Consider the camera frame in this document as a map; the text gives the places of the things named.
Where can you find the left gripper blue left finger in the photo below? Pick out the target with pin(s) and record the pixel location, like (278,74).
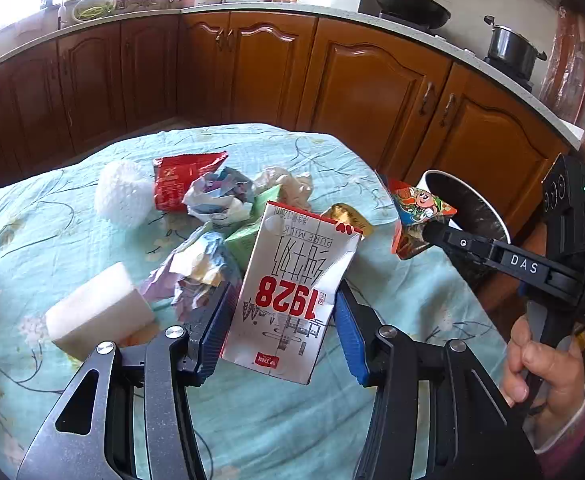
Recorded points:
(207,328)

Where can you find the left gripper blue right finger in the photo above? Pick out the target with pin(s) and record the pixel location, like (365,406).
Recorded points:
(366,350)

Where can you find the white red 1928 milk carton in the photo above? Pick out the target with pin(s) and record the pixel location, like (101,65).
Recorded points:
(288,292)

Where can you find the cartoon orange snack bag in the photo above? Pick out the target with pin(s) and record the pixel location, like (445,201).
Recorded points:
(416,208)

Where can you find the blue white wrapper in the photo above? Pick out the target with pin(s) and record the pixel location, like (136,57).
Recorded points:
(223,199)

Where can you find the white plastic bag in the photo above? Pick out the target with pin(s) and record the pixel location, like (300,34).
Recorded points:
(294,190)

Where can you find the red snack wrapper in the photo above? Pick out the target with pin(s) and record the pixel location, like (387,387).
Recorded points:
(174,175)

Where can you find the white foam fruit net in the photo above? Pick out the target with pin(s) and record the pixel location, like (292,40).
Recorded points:
(124,194)

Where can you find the brown lower kitchen cabinets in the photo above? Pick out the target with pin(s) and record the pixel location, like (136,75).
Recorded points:
(403,100)

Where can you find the person's right hand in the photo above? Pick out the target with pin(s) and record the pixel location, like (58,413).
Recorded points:
(562,373)

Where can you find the crumpled purple wrapper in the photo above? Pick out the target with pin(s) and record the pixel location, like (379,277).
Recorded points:
(192,271)

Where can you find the green paper carton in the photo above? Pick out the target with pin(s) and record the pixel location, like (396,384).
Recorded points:
(240,244)

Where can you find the white foam block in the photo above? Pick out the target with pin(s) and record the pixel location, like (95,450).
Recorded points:
(107,307)

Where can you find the gold foil wrapper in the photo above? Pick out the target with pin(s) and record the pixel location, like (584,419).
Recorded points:
(347,214)

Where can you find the light green floral tablecloth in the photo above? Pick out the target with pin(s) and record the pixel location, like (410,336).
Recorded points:
(131,241)

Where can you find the black stock pot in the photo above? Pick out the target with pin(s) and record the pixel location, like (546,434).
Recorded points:
(512,54)

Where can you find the black wok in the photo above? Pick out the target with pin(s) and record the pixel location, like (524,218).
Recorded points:
(428,14)

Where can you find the bowl of green vegetables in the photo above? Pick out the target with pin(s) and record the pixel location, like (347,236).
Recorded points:
(89,10)

